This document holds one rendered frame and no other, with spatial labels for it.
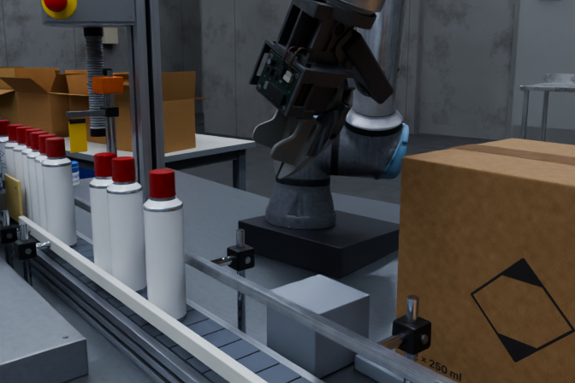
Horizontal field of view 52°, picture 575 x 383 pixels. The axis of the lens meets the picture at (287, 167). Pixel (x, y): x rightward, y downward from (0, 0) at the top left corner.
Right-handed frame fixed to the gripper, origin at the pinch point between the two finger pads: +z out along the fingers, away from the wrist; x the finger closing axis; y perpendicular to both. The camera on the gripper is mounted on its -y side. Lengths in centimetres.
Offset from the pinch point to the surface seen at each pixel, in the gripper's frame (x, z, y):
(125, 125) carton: -181, 100, -85
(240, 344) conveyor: 6.4, 22.2, 1.9
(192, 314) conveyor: -4.0, 27.2, 1.5
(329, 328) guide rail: 16.9, 8.3, 3.2
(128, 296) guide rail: -9.1, 26.9, 8.9
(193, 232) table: -44, 49, -29
